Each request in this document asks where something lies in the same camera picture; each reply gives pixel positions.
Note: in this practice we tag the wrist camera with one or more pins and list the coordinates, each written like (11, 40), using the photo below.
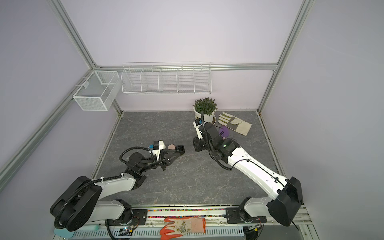
(198, 123)
(156, 148)

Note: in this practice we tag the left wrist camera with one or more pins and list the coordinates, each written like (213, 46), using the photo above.
(156, 148)

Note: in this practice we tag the white wire shelf basket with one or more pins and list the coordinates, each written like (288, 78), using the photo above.
(166, 78)

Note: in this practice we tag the teal plastic scoop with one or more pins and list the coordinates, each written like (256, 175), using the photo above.
(63, 233)

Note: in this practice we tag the pink earbud charging case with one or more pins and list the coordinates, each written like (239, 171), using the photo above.
(171, 146)

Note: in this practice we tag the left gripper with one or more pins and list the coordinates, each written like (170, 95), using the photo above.
(165, 157)

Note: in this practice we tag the red white work glove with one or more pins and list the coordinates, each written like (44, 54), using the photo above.
(178, 227)

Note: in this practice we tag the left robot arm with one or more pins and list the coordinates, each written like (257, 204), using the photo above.
(82, 203)

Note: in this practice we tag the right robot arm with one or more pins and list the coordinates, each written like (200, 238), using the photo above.
(285, 196)

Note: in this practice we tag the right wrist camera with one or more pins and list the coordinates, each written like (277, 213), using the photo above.
(198, 123)

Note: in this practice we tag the beige gardening glove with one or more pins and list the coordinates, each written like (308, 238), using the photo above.
(235, 124)

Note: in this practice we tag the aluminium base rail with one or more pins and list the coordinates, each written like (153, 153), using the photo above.
(219, 215)

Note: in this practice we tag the white mesh box basket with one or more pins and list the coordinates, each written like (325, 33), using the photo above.
(98, 91)

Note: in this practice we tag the potted green plant white pot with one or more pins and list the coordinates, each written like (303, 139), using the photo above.
(206, 106)

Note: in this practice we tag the black earbud charging case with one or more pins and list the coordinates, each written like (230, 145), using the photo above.
(180, 148)

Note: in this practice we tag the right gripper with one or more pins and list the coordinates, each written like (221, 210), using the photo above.
(197, 142)

